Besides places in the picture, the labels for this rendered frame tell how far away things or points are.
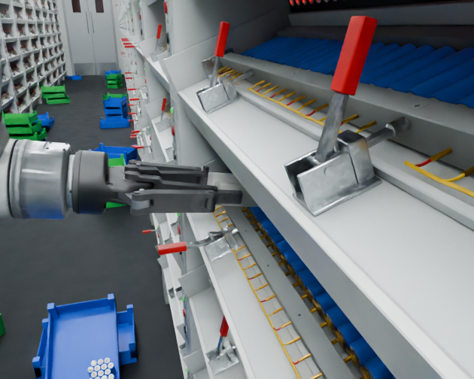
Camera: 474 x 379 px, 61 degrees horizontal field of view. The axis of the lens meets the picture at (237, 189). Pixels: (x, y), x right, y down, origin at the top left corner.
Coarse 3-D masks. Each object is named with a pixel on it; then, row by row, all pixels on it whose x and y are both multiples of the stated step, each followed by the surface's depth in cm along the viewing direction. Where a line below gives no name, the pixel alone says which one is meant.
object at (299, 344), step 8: (224, 216) 59; (240, 240) 52; (248, 256) 48; (256, 272) 45; (264, 280) 44; (264, 288) 43; (280, 312) 39; (288, 320) 38; (288, 328) 37; (296, 336) 36; (296, 344) 35; (304, 352) 34; (312, 360) 33; (312, 368) 33
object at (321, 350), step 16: (224, 208) 58; (240, 224) 52; (256, 240) 48; (256, 256) 45; (272, 256) 44; (272, 272) 42; (272, 288) 40; (288, 288) 39; (288, 304) 37; (304, 304) 36; (304, 320) 35; (304, 336) 33; (320, 336) 33; (320, 352) 32; (336, 352) 31; (320, 368) 31; (336, 368) 30
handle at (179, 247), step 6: (204, 240) 52; (210, 240) 52; (162, 246) 50; (168, 246) 50; (174, 246) 50; (180, 246) 50; (186, 246) 50; (192, 246) 51; (198, 246) 51; (162, 252) 50; (168, 252) 50; (174, 252) 50
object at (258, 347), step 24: (216, 168) 67; (192, 216) 64; (264, 240) 51; (216, 264) 51; (216, 288) 47; (240, 288) 45; (240, 312) 42; (240, 336) 39; (264, 336) 38; (288, 336) 37; (264, 360) 36; (288, 360) 35
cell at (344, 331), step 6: (342, 324) 34; (348, 324) 33; (342, 330) 33; (348, 330) 33; (354, 330) 33; (342, 336) 33; (348, 336) 33; (354, 336) 33; (360, 336) 33; (348, 342) 33
